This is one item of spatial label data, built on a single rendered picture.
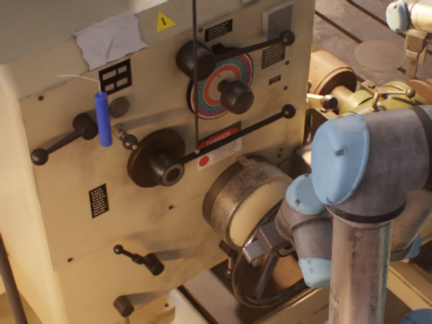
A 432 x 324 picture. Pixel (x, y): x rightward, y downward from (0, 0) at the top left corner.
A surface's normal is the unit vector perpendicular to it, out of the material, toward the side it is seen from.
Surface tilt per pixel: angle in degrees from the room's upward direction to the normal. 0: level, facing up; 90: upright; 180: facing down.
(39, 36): 0
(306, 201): 24
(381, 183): 80
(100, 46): 47
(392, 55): 0
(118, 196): 90
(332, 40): 0
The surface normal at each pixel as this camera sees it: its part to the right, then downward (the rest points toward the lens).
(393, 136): 0.09, -0.42
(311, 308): 0.60, 0.55
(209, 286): 0.00, -0.73
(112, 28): 0.40, 0.09
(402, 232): -0.25, 0.86
